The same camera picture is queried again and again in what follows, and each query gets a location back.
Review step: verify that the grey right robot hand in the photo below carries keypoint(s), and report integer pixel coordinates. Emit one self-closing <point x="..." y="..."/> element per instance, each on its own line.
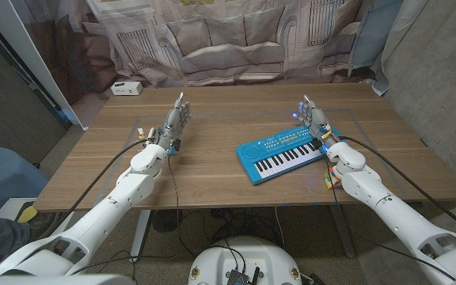
<point x="316" y="118"/>

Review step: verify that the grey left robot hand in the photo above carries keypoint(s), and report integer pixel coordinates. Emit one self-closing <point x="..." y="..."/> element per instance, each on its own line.
<point x="174" y="120"/>

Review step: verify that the blue toy piano keyboard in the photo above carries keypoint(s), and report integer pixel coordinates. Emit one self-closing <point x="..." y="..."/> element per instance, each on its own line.
<point x="275" y="158"/>

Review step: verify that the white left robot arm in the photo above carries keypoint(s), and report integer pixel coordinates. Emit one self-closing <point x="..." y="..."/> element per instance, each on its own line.
<point x="133" y="186"/>

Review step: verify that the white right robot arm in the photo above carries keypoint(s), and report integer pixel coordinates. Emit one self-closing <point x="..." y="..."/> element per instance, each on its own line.
<point x="370" y="186"/>

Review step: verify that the white toy airplane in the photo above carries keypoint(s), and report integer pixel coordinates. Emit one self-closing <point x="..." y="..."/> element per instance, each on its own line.
<point x="152" y="131"/>

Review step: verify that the multicolour puzzle cube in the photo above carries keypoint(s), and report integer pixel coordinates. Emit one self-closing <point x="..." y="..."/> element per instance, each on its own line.
<point x="331" y="180"/>

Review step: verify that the white power strip box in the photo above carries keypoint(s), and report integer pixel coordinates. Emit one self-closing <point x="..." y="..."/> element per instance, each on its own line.
<point x="127" y="88"/>

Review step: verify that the printed sofa room backdrop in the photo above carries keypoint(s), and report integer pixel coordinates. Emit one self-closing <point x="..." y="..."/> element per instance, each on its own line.
<point x="232" y="39"/>

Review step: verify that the round black floor fan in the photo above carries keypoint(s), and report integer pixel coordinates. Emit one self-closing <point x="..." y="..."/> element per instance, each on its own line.
<point x="166" y="221"/>

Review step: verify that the pale cloth curtain edge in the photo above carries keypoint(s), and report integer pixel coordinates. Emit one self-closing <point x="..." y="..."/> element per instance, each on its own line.
<point x="394" y="39"/>

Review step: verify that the white table leg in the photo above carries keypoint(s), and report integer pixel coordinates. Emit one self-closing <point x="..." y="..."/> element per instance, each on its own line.
<point x="141" y="233"/>

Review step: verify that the grey table leg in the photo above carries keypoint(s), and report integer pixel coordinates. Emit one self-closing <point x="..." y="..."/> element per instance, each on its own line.
<point x="343" y="233"/>

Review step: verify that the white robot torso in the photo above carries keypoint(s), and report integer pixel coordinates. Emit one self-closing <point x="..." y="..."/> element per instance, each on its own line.
<point x="251" y="257"/>

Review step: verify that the black box with antenna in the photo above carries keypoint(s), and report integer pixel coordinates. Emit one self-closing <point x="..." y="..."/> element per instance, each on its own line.
<point x="238" y="277"/>

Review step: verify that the blue-grey padded chair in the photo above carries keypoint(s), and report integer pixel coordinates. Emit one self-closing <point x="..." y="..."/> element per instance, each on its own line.
<point x="6" y="178"/>

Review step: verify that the white floor mat yellow patches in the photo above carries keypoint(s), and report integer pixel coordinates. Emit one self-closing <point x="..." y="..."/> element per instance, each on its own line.
<point x="12" y="207"/>

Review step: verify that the white door frame post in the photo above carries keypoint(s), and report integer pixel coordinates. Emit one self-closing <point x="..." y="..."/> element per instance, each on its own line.
<point x="34" y="59"/>

